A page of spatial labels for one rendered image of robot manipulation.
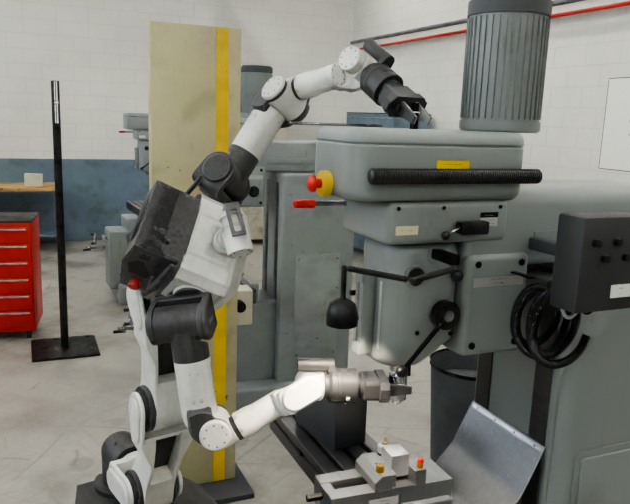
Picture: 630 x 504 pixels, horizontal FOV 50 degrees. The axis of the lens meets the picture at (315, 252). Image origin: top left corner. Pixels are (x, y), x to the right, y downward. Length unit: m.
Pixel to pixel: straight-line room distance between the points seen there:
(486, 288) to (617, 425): 0.58
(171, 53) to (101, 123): 7.31
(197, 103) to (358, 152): 1.84
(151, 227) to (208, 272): 0.18
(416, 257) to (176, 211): 0.61
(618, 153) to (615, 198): 4.97
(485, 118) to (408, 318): 0.52
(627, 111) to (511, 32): 5.19
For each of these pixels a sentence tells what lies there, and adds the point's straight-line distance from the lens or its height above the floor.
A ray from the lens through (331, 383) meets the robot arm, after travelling 1.73.
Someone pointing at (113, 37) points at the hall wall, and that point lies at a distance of 10.55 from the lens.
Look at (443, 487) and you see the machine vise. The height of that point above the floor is 0.96.
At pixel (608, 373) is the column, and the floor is 1.28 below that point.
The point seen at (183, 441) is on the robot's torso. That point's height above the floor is 0.89.
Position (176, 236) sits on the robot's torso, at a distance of 1.72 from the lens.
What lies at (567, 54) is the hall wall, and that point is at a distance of 7.51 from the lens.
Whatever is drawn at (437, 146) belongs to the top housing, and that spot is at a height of 1.85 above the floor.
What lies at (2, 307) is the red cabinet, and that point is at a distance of 6.12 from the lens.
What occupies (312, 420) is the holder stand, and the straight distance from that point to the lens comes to 2.21.
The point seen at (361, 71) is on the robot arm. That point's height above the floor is 2.03.
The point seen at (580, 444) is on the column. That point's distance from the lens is 1.98.
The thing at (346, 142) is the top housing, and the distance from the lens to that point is 1.50.
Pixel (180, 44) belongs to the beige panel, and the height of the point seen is 2.21.
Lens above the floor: 1.91
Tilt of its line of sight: 11 degrees down
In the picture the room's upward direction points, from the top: 2 degrees clockwise
